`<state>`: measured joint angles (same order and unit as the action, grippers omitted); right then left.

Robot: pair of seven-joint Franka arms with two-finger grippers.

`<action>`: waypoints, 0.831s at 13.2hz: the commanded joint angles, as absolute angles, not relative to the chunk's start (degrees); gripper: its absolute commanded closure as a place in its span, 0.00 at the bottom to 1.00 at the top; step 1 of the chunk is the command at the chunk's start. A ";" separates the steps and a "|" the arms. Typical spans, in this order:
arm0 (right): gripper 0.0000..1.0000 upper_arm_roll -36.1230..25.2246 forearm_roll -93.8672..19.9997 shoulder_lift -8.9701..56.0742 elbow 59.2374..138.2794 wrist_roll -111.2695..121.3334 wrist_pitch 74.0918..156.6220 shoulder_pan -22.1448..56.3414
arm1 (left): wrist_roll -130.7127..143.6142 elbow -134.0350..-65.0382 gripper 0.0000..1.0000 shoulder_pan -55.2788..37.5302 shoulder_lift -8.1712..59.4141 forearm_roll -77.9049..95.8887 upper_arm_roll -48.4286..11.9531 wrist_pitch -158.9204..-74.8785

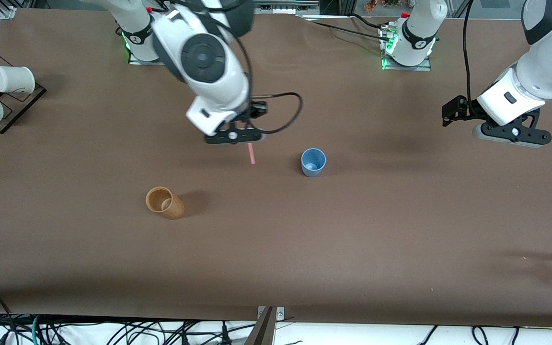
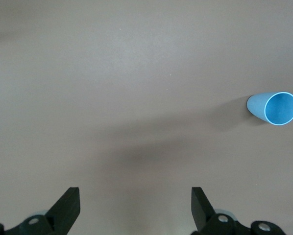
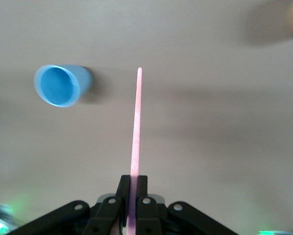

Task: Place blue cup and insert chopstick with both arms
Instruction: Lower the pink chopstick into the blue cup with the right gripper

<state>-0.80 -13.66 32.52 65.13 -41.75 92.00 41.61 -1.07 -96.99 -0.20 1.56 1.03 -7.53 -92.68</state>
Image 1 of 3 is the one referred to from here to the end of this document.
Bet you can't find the blue plastic cup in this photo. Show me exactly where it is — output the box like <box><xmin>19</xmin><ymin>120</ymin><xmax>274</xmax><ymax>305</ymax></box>
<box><xmin>301</xmin><ymin>148</ymin><xmax>327</xmax><ymax>178</ymax></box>

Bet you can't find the black left base cable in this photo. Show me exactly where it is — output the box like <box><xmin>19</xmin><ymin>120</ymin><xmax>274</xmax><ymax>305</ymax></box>
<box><xmin>300</xmin><ymin>13</ymin><xmax>392</xmax><ymax>43</ymax></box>

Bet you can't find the metal table bracket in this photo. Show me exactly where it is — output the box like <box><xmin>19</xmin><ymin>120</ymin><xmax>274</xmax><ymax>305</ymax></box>
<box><xmin>257</xmin><ymin>306</ymin><xmax>286</xmax><ymax>322</ymax></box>

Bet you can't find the teal floor cable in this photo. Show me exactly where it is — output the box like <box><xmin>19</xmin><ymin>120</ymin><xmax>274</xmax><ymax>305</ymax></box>
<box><xmin>30</xmin><ymin>314</ymin><xmax>43</xmax><ymax>345</ymax></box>

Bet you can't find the black wire cup rack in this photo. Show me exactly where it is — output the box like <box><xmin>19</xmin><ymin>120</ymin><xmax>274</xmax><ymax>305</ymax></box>
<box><xmin>0</xmin><ymin>50</ymin><xmax>47</xmax><ymax>134</ymax></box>

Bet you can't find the grey background device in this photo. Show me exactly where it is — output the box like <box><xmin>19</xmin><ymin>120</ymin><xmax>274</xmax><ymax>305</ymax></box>
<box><xmin>254</xmin><ymin>0</ymin><xmax>321</xmax><ymax>15</ymax></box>

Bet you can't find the brown cup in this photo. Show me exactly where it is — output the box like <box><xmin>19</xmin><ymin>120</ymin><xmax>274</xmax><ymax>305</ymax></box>
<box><xmin>146</xmin><ymin>186</ymin><xmax>185</xmax><ymax>220</ymax></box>

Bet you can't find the dark metal bar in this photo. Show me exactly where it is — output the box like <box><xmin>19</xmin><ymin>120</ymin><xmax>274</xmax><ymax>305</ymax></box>
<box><xmin>244</xmin><ymin>307</ymin><xmax>277</xmax><ymax>345</ymax></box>

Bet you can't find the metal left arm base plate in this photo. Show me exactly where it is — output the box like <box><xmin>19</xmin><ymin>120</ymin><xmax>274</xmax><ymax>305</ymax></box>
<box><xmin>380</xmin><ymin>25</ymin><xmax>433</xmax><ymax>72</ymax></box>

